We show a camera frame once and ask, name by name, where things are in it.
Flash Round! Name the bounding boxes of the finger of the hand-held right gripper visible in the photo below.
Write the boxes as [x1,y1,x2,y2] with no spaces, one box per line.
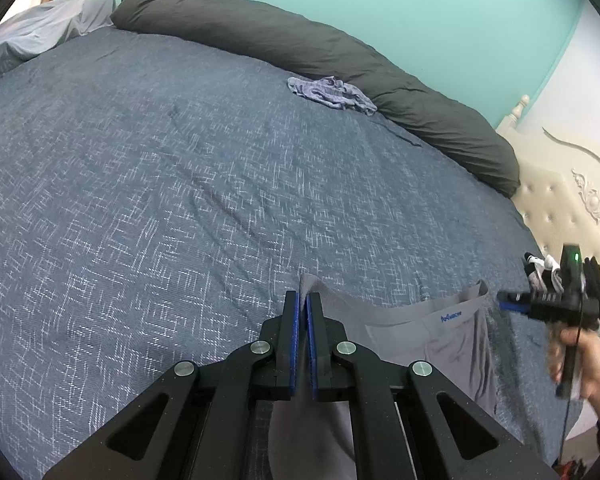
[497,290,531,317]

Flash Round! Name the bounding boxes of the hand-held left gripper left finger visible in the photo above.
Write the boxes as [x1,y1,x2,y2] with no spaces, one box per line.
[42,290,301,480]

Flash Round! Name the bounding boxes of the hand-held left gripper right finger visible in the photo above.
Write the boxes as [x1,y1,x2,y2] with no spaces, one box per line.
[306,292,558,480]

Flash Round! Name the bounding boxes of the grey boxer briefs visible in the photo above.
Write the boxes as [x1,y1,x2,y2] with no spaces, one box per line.
[267,272,498,480]

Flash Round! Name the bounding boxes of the person's right hand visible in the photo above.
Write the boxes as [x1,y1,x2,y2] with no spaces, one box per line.
[547,332,600,403]

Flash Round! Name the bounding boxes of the black and white sock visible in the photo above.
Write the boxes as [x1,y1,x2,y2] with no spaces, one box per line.
[522,252,563,293]

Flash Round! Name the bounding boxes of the cream tufted headboard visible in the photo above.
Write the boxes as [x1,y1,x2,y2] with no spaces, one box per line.
[495,95,600,301]

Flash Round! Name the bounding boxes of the blue patterned bedspread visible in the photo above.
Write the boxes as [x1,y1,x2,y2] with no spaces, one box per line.
[0,27,581,480]

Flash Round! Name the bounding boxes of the blue striped underwear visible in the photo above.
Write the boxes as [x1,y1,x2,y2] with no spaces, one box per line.
[286,76,378,116]

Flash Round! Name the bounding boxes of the dark grey duvet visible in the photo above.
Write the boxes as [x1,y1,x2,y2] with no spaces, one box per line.
[111,0,521,198]

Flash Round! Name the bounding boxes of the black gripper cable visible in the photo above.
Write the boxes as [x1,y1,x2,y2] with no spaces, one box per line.
[557,327,581,466]

